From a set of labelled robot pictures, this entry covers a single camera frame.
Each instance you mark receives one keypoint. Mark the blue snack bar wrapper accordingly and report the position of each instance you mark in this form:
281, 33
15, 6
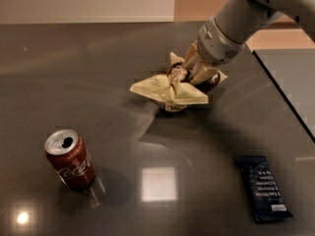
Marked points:
262, 189

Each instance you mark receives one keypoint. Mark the brown chip bag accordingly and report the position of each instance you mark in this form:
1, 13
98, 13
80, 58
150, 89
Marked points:
172, 90

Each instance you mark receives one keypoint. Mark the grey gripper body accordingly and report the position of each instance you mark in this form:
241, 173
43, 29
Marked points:
215, 46

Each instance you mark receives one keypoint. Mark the red coke can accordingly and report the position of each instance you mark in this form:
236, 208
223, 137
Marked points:
67, 153

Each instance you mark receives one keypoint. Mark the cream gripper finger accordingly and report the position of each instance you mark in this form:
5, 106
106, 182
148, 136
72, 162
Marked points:
201, 72
192, 55

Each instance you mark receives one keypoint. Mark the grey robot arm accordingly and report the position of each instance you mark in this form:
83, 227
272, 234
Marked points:
240, 19

